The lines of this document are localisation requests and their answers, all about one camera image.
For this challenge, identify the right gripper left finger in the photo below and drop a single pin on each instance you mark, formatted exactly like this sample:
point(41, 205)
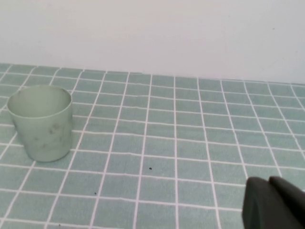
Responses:
point(267, 210)

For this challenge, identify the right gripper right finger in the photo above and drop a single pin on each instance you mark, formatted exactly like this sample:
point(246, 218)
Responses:
point(295, 195)

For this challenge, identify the pale green plastic cup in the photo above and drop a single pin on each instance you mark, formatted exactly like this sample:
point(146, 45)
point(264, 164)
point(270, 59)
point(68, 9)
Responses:
point(43, 138)

